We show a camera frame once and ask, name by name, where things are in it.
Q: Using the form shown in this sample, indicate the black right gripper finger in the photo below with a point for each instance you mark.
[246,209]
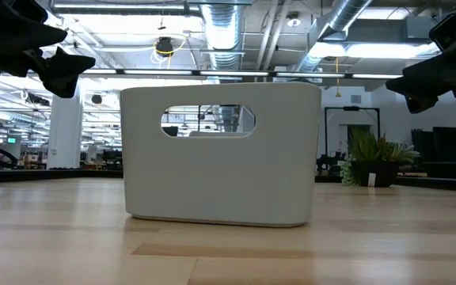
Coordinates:
[422,81]
[420,103]

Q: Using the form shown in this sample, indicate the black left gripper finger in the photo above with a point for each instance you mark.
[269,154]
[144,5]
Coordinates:
[30,37]
[65,71]

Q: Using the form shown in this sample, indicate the black equipment rack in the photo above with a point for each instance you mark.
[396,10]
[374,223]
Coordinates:
[445,144]

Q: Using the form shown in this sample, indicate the white pillar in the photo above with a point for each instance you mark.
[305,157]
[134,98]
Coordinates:
[65,130]

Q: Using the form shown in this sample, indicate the small potted green plant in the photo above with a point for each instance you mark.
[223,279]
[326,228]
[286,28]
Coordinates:
[372,162]

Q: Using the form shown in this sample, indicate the long ceiling light bar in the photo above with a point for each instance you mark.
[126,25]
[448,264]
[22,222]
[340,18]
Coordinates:
[232,73]

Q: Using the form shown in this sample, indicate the white plastic bin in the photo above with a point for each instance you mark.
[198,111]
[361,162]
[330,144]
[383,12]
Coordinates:
[220,178]

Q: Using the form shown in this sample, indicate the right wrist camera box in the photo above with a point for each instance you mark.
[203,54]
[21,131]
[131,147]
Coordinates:
[449,31]

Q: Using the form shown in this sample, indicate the black door frame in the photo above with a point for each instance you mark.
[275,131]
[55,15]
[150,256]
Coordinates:
[327,130]

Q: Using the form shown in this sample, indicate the slanted silver ventilation duct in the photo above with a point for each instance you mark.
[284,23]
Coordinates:
[339,20]

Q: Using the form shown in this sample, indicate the black metal table frame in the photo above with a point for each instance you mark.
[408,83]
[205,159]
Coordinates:
[54,174]

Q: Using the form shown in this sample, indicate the silver ribbed ventilation duct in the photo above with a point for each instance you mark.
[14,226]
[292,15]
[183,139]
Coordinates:
[222,35]

